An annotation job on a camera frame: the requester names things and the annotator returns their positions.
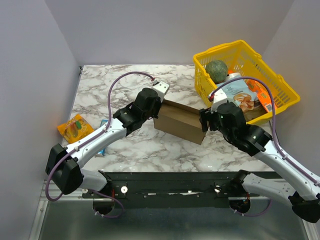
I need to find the brown cardboard box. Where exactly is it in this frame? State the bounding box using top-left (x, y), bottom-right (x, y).
top-left (153, 99), bottom-right (206, 145)

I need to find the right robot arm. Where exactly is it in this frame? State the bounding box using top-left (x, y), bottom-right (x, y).
top-left (199, 102), bottom-right (320, 223)

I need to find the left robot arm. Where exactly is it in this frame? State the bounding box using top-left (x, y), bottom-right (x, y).
top-left (45, 83), bottom-right (169, 198)

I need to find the orange snack box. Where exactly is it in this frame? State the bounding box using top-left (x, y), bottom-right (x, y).
top-left (245, 78), bottom-right (273, 113)

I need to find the blue toothpaste box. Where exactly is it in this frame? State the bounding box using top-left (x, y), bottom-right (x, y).
top-left (95, 119), bottom-right (108, 157)

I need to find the light blue snack pouch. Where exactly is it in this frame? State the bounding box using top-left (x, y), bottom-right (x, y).
top-left (221, 79), bottom-right (260, 113)

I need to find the white orange bottle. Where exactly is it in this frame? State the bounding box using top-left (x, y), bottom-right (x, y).
top-left (226, 72), bottom-right (242, 82)

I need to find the green round melon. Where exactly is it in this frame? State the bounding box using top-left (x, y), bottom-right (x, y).
top-left (205, 60), bottom-right (228, 84)

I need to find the yellow plastic basket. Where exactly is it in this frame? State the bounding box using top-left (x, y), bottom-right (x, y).
top-left (193, 39), bottom-right (301, 114)

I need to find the orange candy bag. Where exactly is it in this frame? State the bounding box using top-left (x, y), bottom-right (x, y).
top-left (57, 114), bottom-right (94, 144)

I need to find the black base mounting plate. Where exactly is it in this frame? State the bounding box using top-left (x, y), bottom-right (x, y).
top-left (51, 171), bottom-right (292, 210)

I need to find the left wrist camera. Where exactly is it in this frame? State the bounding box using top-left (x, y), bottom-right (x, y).
top-left (152, 79), bottom-right (170, 103)

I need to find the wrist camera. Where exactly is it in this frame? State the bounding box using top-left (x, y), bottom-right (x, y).
top-left (152, 79), bottom-right (170, 103)
top-left (208, 89), bottom-right (228, 113)

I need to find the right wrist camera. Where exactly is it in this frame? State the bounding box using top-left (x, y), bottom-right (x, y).
top-left (208, 89), bottom-right (228, 113)

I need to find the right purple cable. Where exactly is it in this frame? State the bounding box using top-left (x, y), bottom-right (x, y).
top-left (208, 76), bottom-right (320, 217)

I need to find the purple cable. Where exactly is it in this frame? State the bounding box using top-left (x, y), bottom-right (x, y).
top-left (44, 71), bottom-right (157, 219)
top-left (208, 76), bottom-right (320, 217)

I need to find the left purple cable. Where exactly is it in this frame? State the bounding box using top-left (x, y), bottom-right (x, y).
top-left (44, 71), bottom-right (157, 219)

